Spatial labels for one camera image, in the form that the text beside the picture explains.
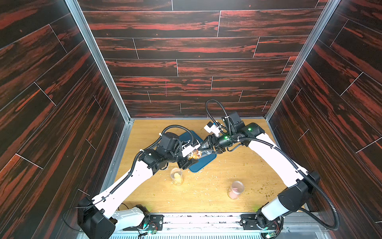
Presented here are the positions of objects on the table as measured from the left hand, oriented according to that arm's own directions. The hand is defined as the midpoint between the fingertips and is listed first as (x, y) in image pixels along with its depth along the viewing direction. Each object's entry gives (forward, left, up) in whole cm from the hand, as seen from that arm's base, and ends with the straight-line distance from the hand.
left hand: (193, 154), depth 73 cm
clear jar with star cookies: (-3, -2, +5) cm, 6 cm away
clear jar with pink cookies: (-10, -24, -18) cm, 32 cm away
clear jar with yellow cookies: (-4, +10, -17) cm, 20 cm away
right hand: (0, -4, +4) cm, 6 cm away
